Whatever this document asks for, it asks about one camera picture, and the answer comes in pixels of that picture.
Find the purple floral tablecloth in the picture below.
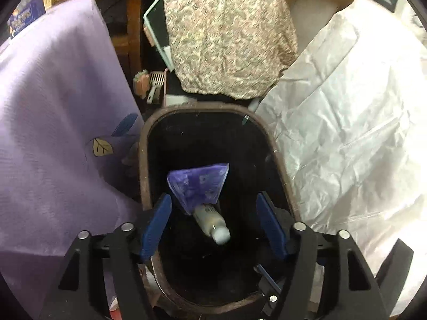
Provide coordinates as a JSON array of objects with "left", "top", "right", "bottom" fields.
[{"left": 1, "top": 0, "right": 143, "bottom": 317}]

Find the white medicine bottle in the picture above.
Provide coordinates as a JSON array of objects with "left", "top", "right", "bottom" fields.
[{"left": 192, "top": 205, "right": 231, "bottom": 245}]

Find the wooden counter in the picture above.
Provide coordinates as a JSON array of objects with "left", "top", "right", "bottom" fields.
[{"left": 286, "top": 0, "right": 354, "bottom": 52}]

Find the floral cloth covered stool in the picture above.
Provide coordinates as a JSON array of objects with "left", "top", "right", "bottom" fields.
[{"left": 163, "top": 0, "right": 298, "bottom": 100}]

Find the brown trash bin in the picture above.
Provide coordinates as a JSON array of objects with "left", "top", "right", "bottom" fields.
[{"left": 138, "top": 102, "right": 303, "bottom": 314}]

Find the white plastic sheet cover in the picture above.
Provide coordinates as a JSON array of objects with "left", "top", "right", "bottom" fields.
[{"left": 257, "top": 0, "right": 426, "bottom": 314}]

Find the purple plastic bag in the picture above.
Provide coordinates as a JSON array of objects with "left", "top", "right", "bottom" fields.
[{"left": 167, "top": 163, "right": 230, "bottom": 215}]

